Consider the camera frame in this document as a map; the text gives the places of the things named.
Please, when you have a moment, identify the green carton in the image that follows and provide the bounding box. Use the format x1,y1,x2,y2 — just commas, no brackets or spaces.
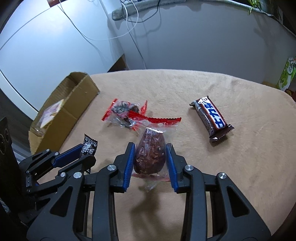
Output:
276,57,295,91

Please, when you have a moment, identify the white cable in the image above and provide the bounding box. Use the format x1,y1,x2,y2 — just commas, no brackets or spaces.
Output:
58,0,140,42

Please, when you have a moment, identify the round date snack red wrapper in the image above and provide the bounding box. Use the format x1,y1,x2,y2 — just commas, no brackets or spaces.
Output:
101,98,148,128

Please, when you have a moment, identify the beige table cloth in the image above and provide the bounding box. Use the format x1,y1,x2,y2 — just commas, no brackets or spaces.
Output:
61,70,295,233

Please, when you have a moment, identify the potted spider plant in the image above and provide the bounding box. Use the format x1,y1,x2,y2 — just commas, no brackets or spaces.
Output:
248,0,270,15

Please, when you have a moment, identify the oval date snack red wrapper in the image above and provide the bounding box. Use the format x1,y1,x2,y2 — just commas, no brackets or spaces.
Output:
128,111,182,182

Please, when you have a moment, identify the black candy wrapper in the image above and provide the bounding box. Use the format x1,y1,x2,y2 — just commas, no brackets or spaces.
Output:
80,133,98,174

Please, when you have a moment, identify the black cable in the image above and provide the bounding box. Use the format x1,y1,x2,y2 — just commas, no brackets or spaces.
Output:
120,0,163,24

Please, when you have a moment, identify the cardboard box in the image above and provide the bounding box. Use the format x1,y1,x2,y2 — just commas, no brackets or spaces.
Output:
29,72,100,154

